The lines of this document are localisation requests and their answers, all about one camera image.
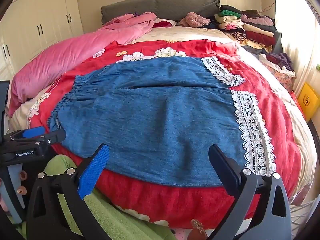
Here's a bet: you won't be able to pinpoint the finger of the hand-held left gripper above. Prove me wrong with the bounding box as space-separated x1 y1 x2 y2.
2 127 47 143
35 129 67 147

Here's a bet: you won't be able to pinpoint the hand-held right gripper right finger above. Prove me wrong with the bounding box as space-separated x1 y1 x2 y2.
207 144 293 240

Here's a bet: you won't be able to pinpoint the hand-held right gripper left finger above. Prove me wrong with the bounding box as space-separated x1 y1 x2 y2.
26 143 110 240

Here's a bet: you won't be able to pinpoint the blue denim pants lace trim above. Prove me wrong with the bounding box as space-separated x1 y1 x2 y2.
47 56 277 188

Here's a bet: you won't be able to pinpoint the person's left hand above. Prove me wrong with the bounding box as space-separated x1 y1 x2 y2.
15 170 28 195

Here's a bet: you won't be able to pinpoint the green fuzzy cloth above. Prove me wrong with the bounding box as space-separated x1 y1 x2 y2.
22 154 175 240

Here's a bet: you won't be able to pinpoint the brown glitter slipper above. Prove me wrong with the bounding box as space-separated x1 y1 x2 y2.
190 219 208 240

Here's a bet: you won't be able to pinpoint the red floral blanket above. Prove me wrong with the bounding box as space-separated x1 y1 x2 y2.
27 39 302 230

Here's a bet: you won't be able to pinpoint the pink towel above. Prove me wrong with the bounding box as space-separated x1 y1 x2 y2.
9 12 157 117

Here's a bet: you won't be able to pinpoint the floral laundry basket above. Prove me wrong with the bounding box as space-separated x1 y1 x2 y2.
259 54 297 94

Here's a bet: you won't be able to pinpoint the yellow paper bag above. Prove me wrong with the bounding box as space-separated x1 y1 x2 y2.
297 82 320 122

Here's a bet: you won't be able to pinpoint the white wardrobe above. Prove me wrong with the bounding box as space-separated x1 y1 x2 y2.
0 0 84 80

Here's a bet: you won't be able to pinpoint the purple clothes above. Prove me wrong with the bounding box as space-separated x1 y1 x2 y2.
266 52 293 71

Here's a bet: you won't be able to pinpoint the cream quilt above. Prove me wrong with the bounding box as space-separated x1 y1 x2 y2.
10 26 318 205

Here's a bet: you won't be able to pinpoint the pile of folded clothes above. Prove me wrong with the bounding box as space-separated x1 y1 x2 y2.
215 4 282 53

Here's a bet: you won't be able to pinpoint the pink fluffy garment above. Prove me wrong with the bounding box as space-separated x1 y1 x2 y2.
179 12 212 28

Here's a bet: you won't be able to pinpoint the dark red garment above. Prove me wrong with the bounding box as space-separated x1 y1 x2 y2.
152 20 173 28

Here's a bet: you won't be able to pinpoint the cream curtain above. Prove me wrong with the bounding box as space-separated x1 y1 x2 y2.
274 0 320 95

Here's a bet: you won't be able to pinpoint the grey headboard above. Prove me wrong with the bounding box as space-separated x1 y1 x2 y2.
101 0 221 25

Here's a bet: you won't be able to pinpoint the white wire rack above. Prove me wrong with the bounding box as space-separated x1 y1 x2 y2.
290 195 318 235

